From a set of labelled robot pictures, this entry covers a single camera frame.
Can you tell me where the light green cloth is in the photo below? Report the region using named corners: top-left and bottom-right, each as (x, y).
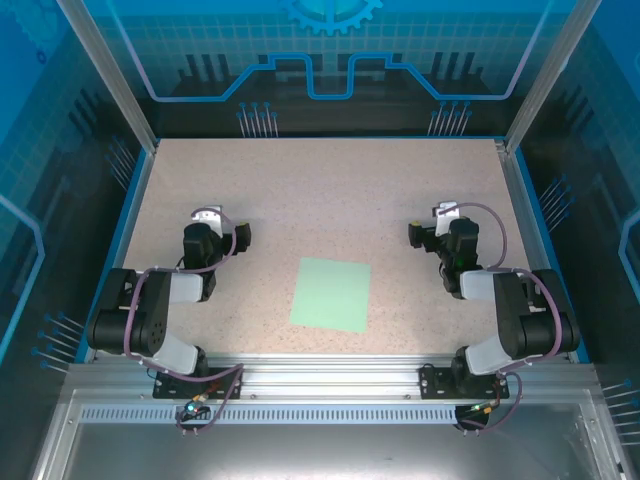
top-left (289, 257), bottom-right (373, 335)

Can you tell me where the steel sheet panel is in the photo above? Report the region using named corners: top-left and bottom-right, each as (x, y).
top-left (29, 389), bottom-right (631, 480)

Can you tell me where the blue table edge strip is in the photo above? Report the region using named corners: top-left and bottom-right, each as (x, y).
top-left (73, 148), bottom-right (154, 365)
top-left (514, 147), bottom-right (595, 365)

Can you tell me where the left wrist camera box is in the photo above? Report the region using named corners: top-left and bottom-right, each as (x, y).
top-left (191, 203), bottom-right (225, 235)

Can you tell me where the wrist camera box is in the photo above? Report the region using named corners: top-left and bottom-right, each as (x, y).
top-left (432, 200), bottom-right (459, 239)
top-left (191, 203), bottom-right (225, 235)

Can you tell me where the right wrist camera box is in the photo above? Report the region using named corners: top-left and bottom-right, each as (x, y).
top-left (432, 200), bottom-right (459, 239)

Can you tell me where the aluminium side rail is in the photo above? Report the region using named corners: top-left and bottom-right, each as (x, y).
top-left (493, 138), bottom-right (550, 275)

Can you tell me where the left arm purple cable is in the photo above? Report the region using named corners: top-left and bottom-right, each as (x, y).
top-left (123, 205), bottom-right (247, 437)

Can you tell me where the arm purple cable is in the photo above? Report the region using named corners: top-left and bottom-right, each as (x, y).
top-left (449, 201), bottom-right (564, 437)
top-left (123, 205), bottom-right (247, 437)

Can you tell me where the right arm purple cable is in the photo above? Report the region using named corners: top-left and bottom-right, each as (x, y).
top-left (449, 201), bottom-right (564, 437)

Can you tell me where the long aluminium base rail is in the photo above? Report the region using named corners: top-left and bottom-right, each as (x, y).
top-left (64, 352), bottom-right (599, 401)

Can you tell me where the cable connector with light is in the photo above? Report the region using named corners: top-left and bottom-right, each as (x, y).
top-left (467, 398), bottom-right (501, 417)
top-left (180, 393), bottom-right (211, 422)

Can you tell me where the slotted metal cable tray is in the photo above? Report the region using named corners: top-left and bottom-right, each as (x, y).
top-left (78, 406), bottom-right (509, 426)

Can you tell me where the aluminium frame post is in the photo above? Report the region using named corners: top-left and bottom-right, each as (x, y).
top-left (54, 0), bottom-right (159, 154)
top-left (503, 0), bottom-right (602, 154)

